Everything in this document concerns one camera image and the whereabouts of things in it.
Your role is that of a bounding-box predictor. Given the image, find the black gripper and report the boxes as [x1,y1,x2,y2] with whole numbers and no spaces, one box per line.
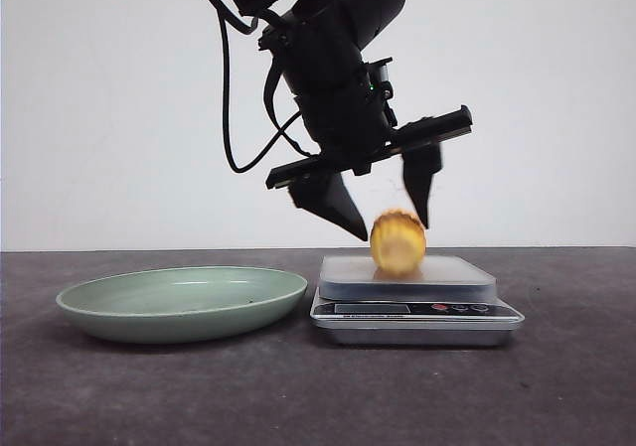
[266,58,472,241]

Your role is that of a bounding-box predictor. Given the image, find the yellow corn cob piece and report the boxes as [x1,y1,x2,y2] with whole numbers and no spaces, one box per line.
[370,209,426,276]

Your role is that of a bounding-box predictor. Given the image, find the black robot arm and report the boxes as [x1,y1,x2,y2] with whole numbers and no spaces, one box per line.
[208,0,472,239]

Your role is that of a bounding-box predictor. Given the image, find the silver digital kitchen scale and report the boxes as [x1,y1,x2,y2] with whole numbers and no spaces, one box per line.
[310,255,525,347]

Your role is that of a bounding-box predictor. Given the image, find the green oval plate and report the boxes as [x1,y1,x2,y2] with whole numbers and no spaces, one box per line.
[56,265,308,344]

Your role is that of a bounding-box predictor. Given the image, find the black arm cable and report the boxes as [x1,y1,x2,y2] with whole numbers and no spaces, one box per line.
[193,0,324,174]

